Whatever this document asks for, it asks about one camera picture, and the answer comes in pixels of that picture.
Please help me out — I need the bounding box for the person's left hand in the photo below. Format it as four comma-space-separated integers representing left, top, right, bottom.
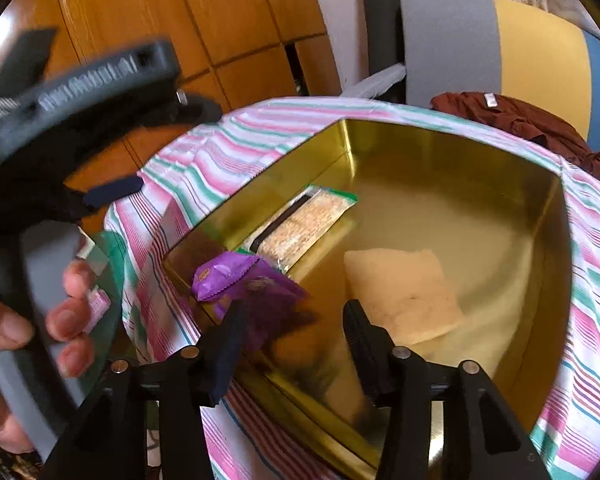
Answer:
0, 259, 97, 456

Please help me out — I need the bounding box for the small pink packet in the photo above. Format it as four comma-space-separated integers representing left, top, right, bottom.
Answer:
81, 286, 112, 336

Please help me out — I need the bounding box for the grey yellow blue chair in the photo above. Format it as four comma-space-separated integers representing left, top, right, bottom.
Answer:
350, 0, 600, 153

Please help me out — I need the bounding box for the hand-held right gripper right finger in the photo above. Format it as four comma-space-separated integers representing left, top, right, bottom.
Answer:
342, 299, 553, 480

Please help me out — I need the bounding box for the wooden wardrobe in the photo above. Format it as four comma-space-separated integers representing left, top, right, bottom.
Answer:
0, 0, 343, 236

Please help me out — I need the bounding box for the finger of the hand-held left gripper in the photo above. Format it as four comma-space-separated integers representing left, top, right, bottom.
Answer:
82, 176, 144, 211
145, 89, 224, 127

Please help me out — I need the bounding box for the brown garment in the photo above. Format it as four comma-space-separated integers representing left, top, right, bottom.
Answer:
430, 91, 600, 181

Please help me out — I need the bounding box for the gold metal tin box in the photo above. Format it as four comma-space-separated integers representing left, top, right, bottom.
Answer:
162, 120, 573, 480

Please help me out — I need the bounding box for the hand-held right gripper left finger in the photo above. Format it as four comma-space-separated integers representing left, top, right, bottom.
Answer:
42, 300, 251, 480

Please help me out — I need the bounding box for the purple snack packet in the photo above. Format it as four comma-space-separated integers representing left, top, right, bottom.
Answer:
191, 252, 317, 356

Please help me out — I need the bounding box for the cracker packet with green ends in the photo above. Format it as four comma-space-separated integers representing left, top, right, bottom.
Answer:
235, 186, 358, 273

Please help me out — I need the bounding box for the pink green striped tablecloth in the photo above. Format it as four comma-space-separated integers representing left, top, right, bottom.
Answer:
102, 96, 600, 480

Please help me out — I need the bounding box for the pale beige snack packet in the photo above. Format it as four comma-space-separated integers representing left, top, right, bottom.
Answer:
343, 247, 466, 346

